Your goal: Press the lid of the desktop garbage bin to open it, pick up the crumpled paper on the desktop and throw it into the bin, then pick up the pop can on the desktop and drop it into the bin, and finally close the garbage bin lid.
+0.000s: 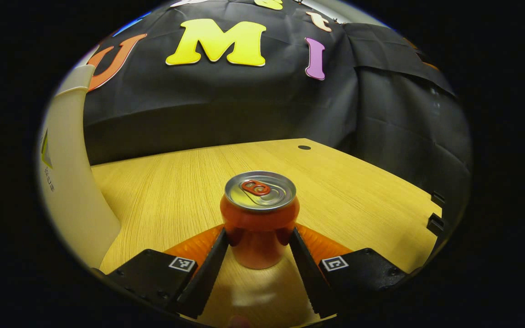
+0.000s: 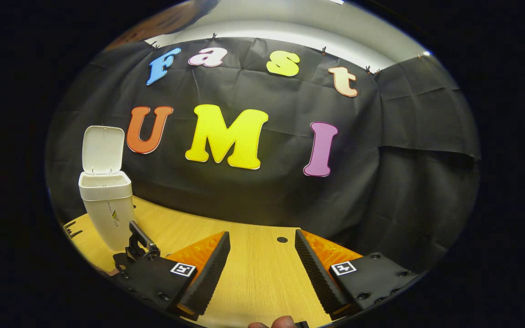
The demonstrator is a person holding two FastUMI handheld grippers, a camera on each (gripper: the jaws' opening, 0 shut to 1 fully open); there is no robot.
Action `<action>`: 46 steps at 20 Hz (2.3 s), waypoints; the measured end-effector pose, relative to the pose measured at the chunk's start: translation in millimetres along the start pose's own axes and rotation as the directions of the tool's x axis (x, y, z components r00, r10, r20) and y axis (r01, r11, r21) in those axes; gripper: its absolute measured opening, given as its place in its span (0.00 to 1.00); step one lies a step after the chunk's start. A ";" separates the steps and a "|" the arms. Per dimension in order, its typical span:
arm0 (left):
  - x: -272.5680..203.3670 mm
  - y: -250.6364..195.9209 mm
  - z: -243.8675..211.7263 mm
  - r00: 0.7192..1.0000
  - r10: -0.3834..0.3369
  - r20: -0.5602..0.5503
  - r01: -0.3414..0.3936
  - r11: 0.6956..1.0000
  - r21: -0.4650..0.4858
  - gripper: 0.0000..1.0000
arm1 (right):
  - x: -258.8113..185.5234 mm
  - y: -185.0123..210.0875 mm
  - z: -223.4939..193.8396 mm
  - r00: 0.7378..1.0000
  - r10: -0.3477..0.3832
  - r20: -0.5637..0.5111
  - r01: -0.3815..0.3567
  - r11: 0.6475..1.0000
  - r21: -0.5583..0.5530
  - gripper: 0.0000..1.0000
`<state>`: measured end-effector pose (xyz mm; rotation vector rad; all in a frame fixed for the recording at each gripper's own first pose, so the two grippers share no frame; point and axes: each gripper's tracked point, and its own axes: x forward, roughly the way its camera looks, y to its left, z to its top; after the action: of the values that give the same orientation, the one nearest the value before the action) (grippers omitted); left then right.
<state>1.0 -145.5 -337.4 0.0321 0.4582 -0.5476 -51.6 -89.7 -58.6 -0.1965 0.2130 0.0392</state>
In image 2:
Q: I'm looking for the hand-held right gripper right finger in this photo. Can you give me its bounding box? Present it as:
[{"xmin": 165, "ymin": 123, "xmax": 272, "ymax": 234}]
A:
[{"xmin": 294, "ymin": 229, "xmax": 427, "ymax": 319}]

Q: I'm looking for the white desktop garbage bin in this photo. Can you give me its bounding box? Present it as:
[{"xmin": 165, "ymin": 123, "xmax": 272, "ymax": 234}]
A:
[{"xmin": 78, "ymin": 125, "xmax": 136, "ymax": 252}]

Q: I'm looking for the black backdrop cloth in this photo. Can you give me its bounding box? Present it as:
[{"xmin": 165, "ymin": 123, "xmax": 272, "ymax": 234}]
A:
[{"xmin": 46, "ymin": 36, "xmax": 481, "ymax": 274}]

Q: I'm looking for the wooden desktop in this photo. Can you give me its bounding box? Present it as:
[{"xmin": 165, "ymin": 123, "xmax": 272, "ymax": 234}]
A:
[{"xmin": 62, "ymin": 196, "xmax": 336, "ymax": 328}]

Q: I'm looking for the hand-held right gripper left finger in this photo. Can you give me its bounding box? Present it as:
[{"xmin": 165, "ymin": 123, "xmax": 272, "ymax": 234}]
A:
[{"xmin": 112, "ymin": 231, "xmax": 231, "ymax": 322}]

